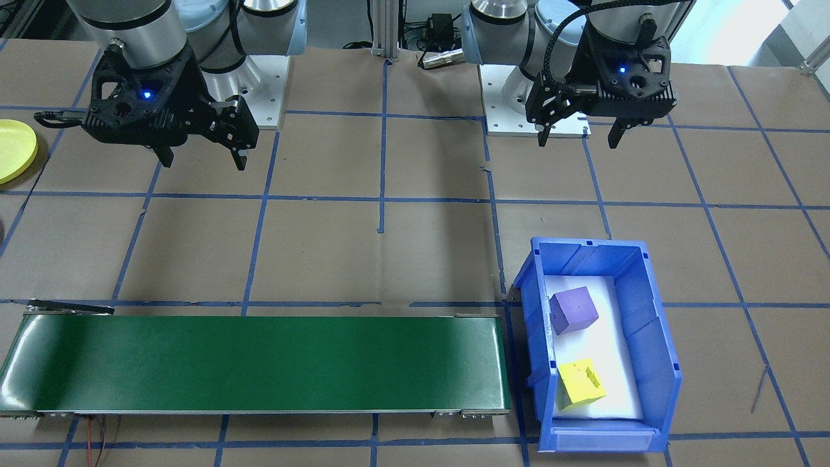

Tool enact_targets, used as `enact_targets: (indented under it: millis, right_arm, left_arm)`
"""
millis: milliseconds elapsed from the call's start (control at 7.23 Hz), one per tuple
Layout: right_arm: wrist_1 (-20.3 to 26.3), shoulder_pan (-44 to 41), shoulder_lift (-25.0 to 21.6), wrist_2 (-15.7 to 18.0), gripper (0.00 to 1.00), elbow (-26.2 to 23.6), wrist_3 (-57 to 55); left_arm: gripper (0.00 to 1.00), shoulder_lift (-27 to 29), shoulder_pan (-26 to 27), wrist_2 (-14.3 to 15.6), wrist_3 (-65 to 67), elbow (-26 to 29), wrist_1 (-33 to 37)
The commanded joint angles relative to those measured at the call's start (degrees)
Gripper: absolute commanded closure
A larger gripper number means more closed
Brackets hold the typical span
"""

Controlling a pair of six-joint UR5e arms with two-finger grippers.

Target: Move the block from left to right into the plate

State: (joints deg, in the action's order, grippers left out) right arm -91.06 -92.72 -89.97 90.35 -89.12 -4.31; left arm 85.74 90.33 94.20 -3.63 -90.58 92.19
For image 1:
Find purple foam block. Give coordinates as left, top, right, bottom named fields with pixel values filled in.
left=549, top=285, right=600, bottom=337

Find yellow plastic plate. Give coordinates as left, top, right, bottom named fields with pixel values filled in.
left=0, top=118, right=39, bottom=186

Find red and black conveyor wires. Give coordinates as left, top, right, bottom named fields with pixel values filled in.
left=83, top=415, right=125, bottom=467

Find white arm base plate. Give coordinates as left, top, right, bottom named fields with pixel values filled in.
left=479, top=62, right=593, bottom=139
left=200, top=54, right=291, bottom=131

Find yellow foam block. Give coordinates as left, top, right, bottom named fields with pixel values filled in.
left=556, top=358, right=608, bottom=412

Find black power supply box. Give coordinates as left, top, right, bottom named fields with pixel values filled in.
left=427, top=12, right=457, bottom=42

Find blue plastic storage bin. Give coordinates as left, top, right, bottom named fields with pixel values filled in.
left=512, top=236, right=684, bottom=454

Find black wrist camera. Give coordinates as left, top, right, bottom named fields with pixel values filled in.
left=83, top=44, right=195, bottom=149
left=586, top=29, right=679, bottom=126

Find green conveyor belt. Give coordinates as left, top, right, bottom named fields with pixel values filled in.
left=0, top=299, right=514, bottom=420

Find black braided camera cable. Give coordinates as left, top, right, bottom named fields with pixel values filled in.
left=546, top=0, right=650, bottom=90

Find silver cylindrical plug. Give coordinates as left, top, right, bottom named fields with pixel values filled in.
left=418, top=48, right=466, bottom=70

